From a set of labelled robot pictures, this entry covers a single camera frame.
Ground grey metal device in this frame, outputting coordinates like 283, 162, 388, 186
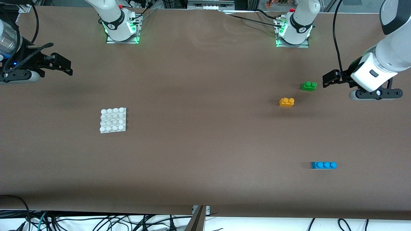
187, 0, 235, 11

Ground colourful small objects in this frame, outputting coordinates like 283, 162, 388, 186
265, 0, 289, 8

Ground blue three-stud block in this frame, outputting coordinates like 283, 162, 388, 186
311, 161, 337, 169

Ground silver corner bracket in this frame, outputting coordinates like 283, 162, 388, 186
192, 205, 211, 215

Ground long black table cable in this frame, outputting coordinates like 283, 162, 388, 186
229, 14, 283, 27

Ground teal floor cable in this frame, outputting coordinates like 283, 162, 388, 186
37, 211, 48, 231

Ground white studded base plate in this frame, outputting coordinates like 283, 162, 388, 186
100, 107, 127, 134

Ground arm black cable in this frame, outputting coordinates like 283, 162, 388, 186
30, 3, 40, 45
333, 0, 345, 73

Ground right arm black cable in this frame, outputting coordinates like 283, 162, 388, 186
30, 3, 40, 45

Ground short black table cable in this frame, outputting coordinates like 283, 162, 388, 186
255, 9, 284, 21

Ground black looped floor cable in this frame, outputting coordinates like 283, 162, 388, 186
0, 195, 31, 231

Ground brown table cover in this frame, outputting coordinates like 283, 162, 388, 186
0, 6, 411, 221

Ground grey metal table leg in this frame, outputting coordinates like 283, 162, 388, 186
184, 205, 206, 231

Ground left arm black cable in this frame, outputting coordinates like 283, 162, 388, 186
333, 0, 345, 73

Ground thin grey cable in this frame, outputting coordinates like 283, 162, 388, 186
136, 8, 158, 24

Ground white power strip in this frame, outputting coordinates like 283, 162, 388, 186
127, 0, 151, 8

